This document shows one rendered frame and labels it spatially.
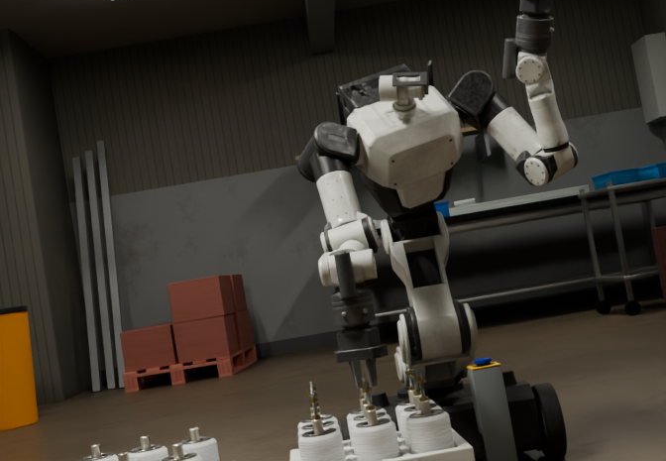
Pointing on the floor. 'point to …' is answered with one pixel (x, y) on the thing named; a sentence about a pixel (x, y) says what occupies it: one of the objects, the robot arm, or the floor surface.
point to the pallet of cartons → (192, 335)
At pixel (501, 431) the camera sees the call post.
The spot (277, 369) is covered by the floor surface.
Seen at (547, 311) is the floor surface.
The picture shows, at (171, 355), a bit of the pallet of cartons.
